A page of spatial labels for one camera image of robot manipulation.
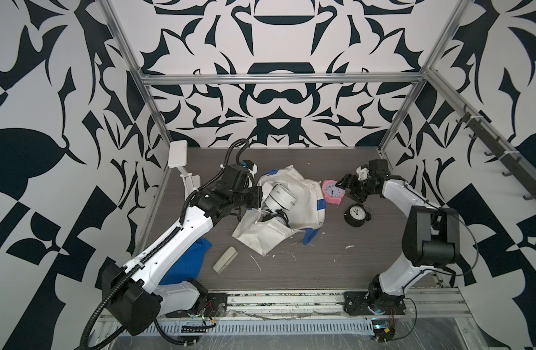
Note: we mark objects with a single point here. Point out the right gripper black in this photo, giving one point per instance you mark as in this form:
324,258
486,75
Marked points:
351,182

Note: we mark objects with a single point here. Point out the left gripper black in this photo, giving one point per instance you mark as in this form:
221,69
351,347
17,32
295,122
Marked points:
256,192

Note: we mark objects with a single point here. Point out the black alarm clock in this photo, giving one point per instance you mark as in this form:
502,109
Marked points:
357,215

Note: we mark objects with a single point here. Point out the pink alarm clock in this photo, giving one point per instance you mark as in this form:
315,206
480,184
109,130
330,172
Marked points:
332,193

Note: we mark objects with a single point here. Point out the white canvas bag blue handles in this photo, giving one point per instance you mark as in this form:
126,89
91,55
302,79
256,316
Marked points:
262,230

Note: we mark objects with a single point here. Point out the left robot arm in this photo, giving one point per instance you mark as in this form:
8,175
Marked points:
136,294

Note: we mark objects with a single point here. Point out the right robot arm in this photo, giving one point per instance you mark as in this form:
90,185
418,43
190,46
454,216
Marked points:
431,237

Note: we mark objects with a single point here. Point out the white alarm clock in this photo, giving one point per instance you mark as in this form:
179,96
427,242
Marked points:
280,198

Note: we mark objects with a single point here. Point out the beige rectangular block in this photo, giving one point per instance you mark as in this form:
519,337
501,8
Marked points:
226,258

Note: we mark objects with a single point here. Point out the blue cloth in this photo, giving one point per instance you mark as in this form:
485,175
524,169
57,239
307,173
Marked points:
189,265

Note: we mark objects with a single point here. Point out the black hook rack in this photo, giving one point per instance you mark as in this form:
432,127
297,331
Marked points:
499,148

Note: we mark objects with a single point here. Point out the small green circuit board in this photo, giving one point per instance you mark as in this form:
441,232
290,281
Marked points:
384,331

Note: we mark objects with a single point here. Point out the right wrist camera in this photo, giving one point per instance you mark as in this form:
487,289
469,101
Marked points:
362,173

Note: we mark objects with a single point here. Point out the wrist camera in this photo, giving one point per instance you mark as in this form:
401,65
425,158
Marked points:
252,170
362,173

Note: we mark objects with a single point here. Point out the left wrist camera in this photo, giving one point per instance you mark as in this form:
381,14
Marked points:
252,170

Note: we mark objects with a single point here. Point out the white box on bracket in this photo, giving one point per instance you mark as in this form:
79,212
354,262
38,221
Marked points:
178,154

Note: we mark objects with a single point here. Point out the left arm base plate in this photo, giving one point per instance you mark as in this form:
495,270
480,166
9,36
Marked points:
213,304

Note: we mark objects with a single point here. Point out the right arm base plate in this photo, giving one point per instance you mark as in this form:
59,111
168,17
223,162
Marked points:
366,304

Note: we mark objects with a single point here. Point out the white slotted cable duct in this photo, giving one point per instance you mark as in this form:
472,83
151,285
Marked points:
233,327

